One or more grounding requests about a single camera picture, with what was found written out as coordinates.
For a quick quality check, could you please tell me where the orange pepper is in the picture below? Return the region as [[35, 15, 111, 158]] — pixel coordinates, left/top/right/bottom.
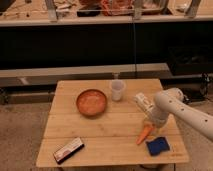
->
[[136, 125, 149, 145]]

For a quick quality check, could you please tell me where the wooden folding table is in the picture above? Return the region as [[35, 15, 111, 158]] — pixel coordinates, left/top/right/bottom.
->
[[36, 79, 189, 167]]

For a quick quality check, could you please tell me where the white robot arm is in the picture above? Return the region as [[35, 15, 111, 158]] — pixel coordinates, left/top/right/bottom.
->
[[145, 88, 213, 142]]

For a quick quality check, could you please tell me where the clear plastic cup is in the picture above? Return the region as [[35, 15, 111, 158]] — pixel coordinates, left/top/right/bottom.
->
[[110, 79, 126, 101]]

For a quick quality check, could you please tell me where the black and white box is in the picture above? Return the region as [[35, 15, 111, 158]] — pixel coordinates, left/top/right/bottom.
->
[[53, 137, 84, 164]]

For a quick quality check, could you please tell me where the orange ceramic bowl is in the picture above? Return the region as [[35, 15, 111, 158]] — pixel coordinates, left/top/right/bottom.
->
[[76, 89, 107, 117]]

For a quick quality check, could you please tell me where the long metal bench rail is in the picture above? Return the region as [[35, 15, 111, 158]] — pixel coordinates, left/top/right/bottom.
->
[[0, 63, 169, 87]]

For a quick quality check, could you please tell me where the blue sponge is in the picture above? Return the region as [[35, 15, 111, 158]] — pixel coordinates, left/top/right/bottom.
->
[[146, 137, 170, 156]]

